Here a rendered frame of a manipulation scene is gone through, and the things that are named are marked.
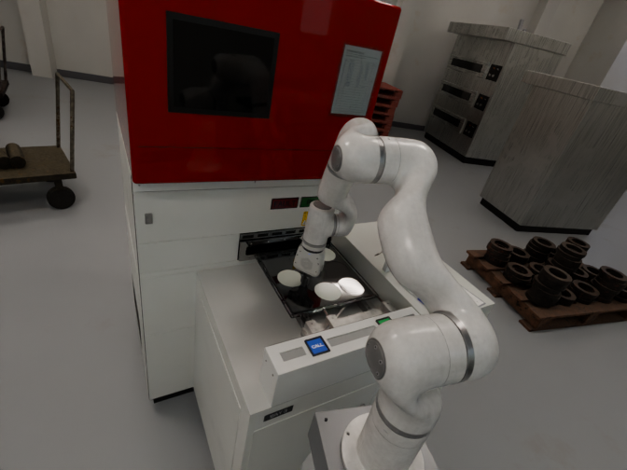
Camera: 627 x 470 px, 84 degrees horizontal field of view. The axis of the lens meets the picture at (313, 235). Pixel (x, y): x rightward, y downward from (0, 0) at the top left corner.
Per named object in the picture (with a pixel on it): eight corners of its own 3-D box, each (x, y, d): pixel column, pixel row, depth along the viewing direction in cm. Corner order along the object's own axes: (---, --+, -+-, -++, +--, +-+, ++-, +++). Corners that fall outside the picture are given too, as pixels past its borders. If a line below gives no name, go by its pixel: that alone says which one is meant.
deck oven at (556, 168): (538, 201, 560) (606, 88, 471) (595, 237, 477) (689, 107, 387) (466, 195, 518) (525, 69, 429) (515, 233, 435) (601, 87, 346)
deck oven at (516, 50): (411, 134, 797) (450, 20, 682) (459, 141, 836) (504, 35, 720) (452, 162, 658) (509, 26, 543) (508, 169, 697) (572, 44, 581)
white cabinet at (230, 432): (192, 396, 178) (195, 271, 136) (346, 348, 226) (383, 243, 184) (229, 542, 133) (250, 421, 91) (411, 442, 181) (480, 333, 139)
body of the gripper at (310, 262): (296, 242, 119) (290, 269, 124) (322, 254, 116) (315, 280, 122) (305, 233, 125) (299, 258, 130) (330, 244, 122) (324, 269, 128)
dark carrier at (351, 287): (257, 255, 141) (257, 253, 140) (328, 244, 158) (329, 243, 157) (293, 313, 116) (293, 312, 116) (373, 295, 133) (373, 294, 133)
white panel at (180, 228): (138, 275, 128) (131, 174, 108) (326, 248, 168) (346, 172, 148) (139, 280, 126) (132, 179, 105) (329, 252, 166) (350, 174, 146)
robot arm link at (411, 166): (401, 391, 62) (473, 377, 68) (442, 391, 52) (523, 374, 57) (349, 156, 80) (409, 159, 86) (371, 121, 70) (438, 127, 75)
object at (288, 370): (257, 379, 102) (264, 347, 95) (398, 333, 129) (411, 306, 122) (270, 407, 95) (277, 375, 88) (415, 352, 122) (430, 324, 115)
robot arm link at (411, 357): (447, 431, 67) (501, 349, 55) (360, 453, 61) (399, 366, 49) (414, 377, 77) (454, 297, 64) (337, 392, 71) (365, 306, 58)
